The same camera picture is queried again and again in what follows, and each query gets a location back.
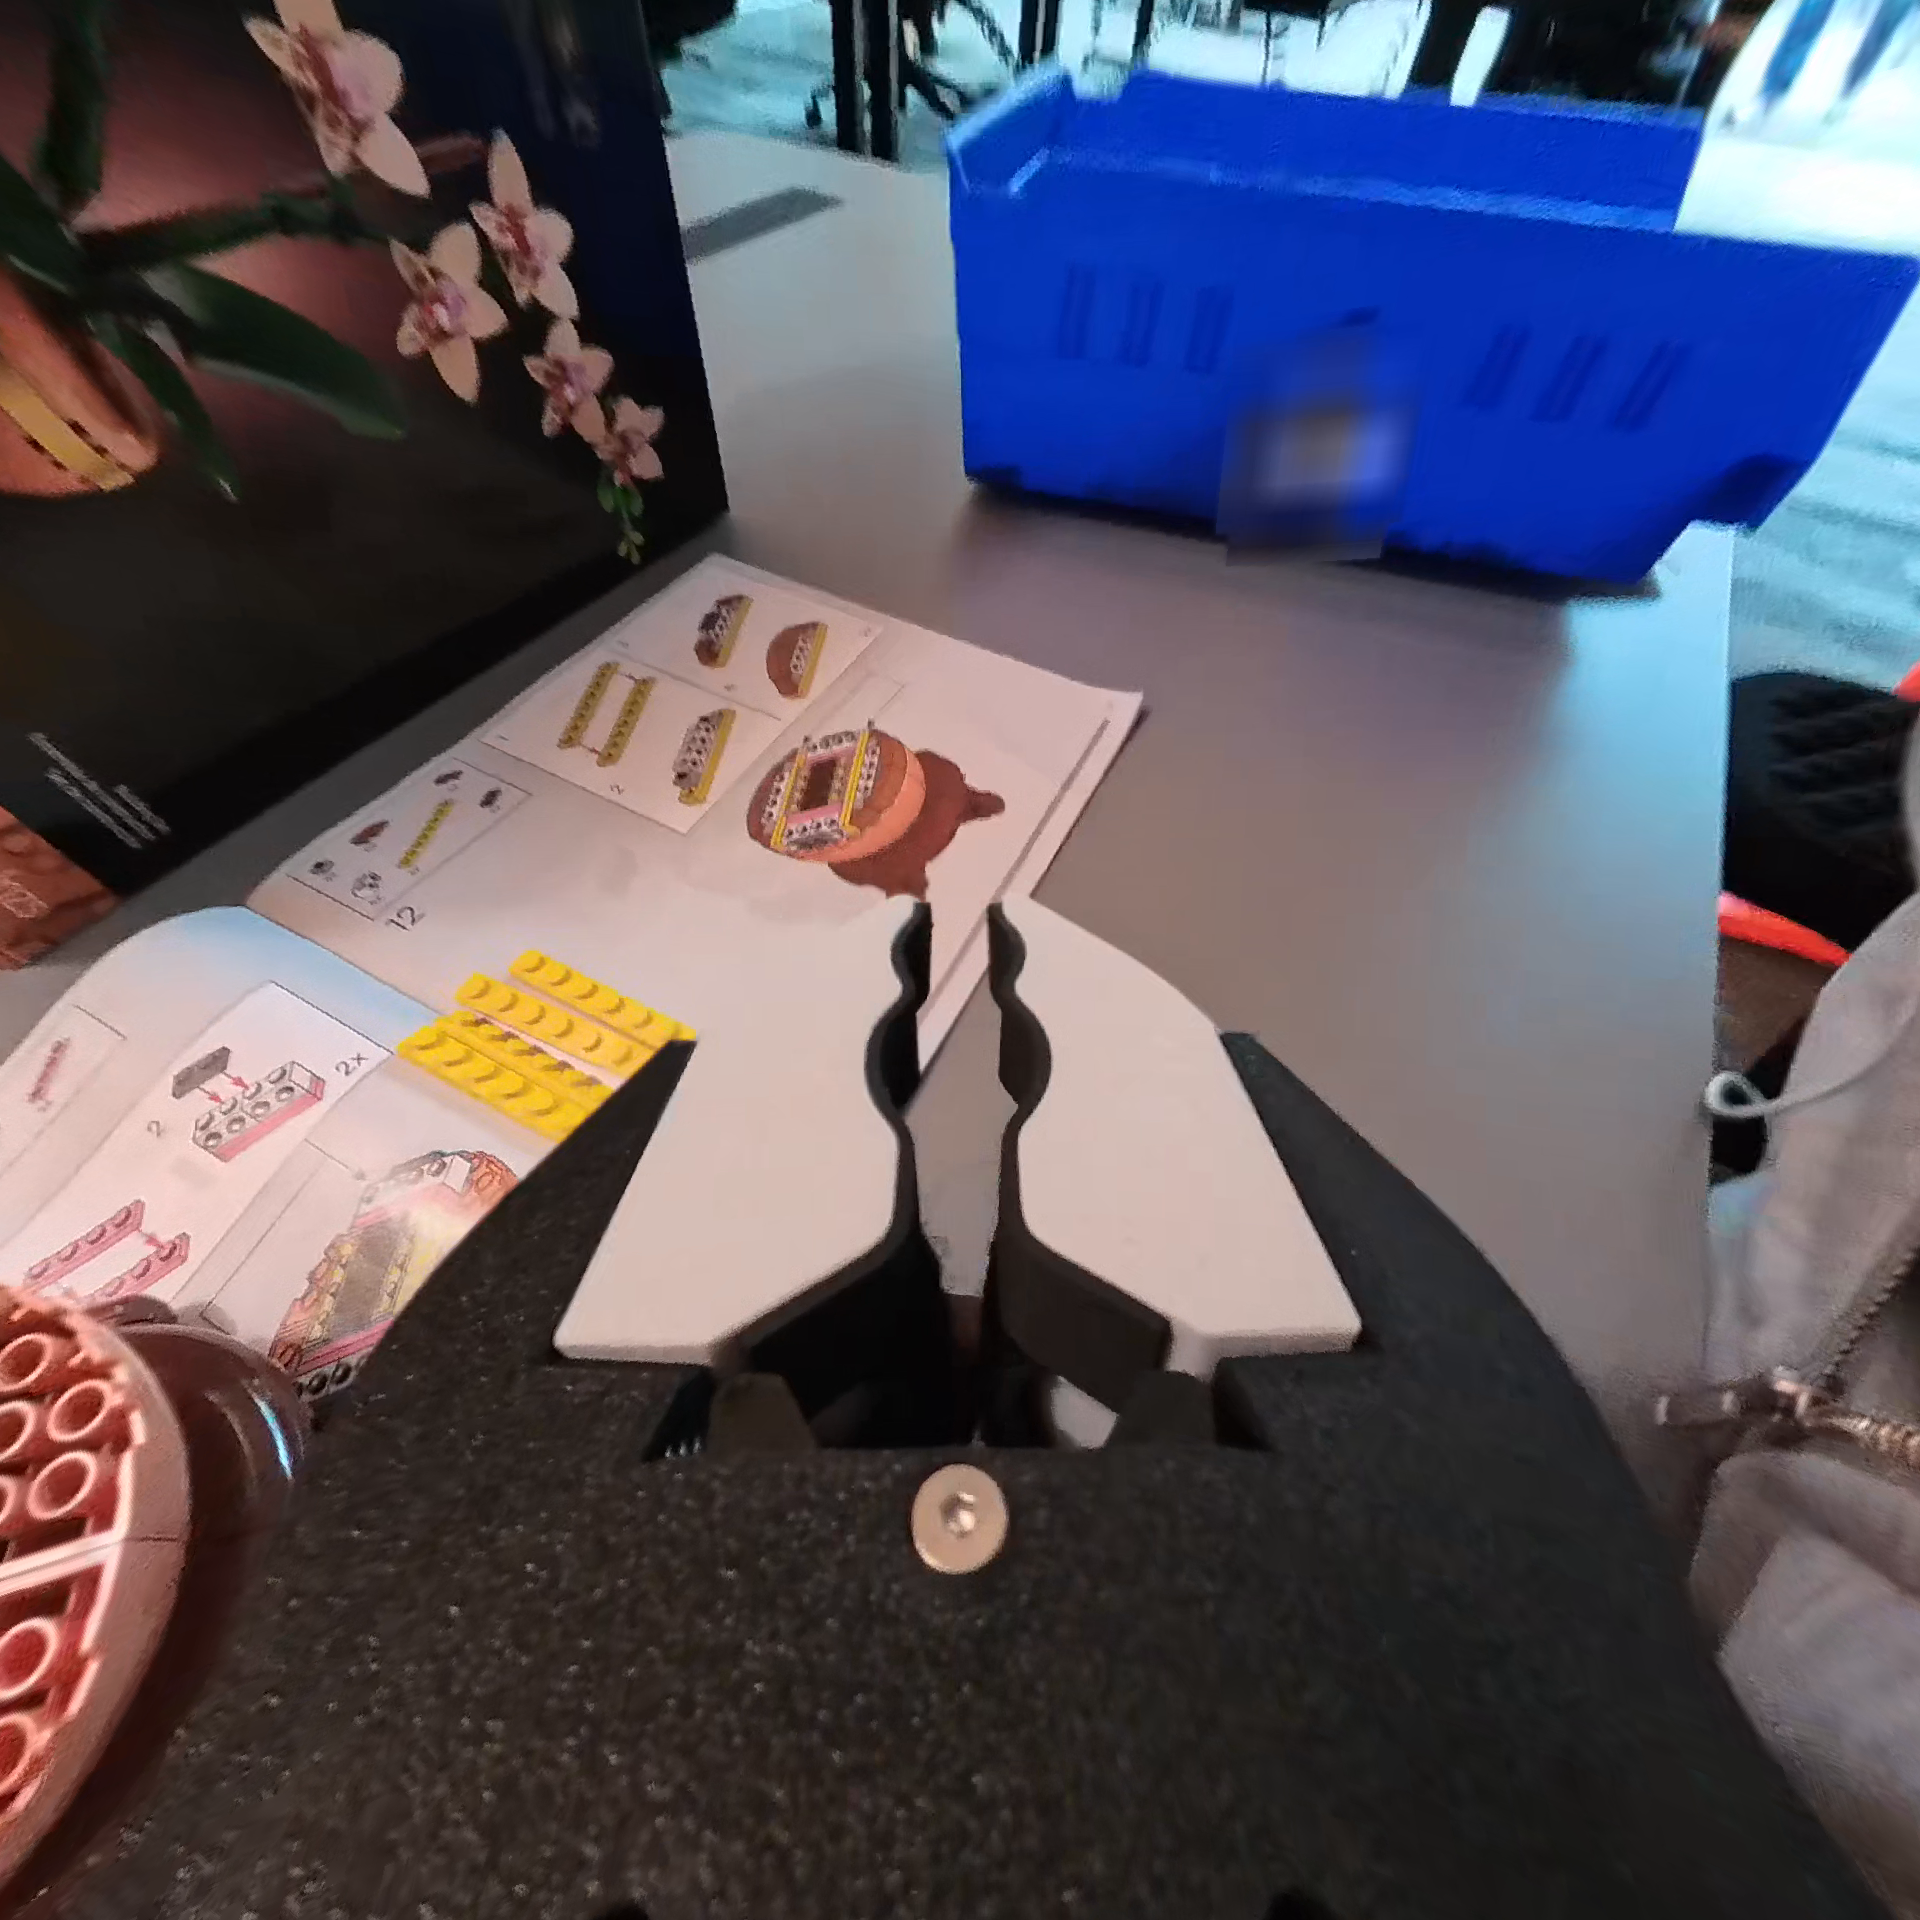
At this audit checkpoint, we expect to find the blue plastic bin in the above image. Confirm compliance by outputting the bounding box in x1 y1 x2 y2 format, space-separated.
947 67 1920 590

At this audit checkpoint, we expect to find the yellow long brick plate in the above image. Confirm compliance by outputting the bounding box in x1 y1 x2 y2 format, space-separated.
450 976 649 1082
399 1015 617 1134
513 950 689 1051

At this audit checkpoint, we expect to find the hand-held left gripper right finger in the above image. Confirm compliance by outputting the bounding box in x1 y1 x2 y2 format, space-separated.
991 902 1367 1376

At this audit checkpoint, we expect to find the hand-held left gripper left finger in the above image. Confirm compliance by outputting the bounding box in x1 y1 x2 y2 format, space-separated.
555 902 933 1370

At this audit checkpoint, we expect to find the orange strap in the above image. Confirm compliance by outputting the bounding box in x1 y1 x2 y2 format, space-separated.
1716 881 1857 972

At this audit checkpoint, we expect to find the brick flowerpot model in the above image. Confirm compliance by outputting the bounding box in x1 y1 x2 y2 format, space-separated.
0 1292 318 1911

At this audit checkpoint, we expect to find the black orchid print set box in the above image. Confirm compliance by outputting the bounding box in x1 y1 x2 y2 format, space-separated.
0 0 731 969

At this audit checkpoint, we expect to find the brick set instruction booklet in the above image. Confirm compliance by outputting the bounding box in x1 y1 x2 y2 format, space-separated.
0 551 1147 1414

